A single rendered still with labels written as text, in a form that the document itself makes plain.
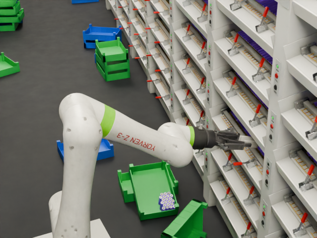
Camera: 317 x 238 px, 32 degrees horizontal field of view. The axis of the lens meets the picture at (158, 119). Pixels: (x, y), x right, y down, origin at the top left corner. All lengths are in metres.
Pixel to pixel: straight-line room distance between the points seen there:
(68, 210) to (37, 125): 1.97
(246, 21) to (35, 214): 1.53
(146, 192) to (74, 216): 1.12
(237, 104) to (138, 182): 0.87
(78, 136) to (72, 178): 0.16
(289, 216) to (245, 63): 0.63
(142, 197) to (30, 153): 0.89
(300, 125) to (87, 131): 0.68
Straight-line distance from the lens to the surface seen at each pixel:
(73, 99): 1.84
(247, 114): 2.25
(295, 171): 1.92
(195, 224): 2.74
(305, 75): 1.70
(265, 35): 1.98
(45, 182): 3.19
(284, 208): 2.06
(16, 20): 5.55
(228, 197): 2.69
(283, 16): 1.79
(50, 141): 3.56
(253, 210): 2.36
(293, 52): 1.80
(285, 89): 1.84
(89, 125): 1.70
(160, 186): 2.95
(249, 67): 2.18
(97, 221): 2.32
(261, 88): 2.04
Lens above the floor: 1.80
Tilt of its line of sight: 29 degrees down
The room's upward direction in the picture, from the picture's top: 1 degrees counter-clockwise
